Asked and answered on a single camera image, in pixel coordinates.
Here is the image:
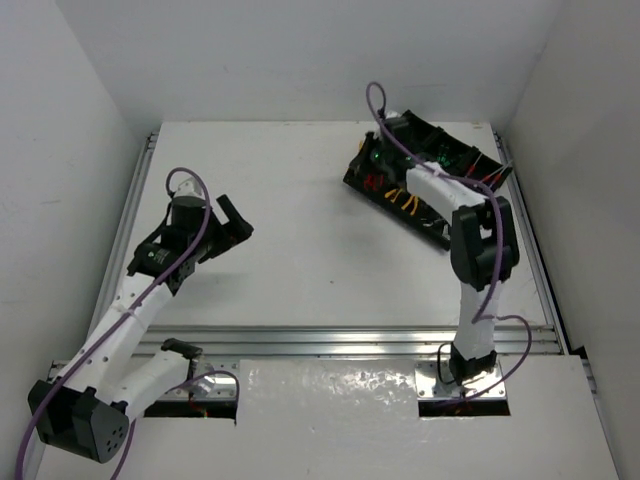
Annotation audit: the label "red black folding saw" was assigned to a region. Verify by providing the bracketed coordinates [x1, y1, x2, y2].
[363, 173, 385, 192]

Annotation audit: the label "yellow needle-nose pliers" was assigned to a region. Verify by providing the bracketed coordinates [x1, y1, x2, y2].
[384, 187, 420, 216]

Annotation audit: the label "large silver open-end wrench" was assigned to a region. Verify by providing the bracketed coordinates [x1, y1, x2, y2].
[423, 215, 447, 230]

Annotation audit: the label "blue red screwdriver large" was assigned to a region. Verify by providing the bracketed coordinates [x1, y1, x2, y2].
[487, 162, 512, 192]

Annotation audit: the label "black green precision screwdriver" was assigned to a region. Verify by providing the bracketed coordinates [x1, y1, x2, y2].
[437, 144, 453, 169]

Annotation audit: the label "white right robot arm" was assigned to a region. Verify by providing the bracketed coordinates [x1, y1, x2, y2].
[376, 117, 520, 385]

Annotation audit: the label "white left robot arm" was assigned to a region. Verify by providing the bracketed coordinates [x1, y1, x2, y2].
[28, 195, 253, 464]

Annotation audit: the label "black compartment tray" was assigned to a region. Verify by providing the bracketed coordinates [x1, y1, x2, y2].
[343, 110, 502, 251]

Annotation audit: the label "white front cover board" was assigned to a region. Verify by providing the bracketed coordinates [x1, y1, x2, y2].
[34, 355, 621, 480]

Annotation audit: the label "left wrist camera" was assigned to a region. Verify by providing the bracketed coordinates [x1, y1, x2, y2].
[173, 177, 204, 199]

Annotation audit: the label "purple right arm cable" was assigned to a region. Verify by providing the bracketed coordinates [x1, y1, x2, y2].
[365, 82, 534, 401]

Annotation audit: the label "aluminium rail frame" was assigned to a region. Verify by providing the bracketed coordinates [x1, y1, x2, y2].
[14, 127, 601, 479]

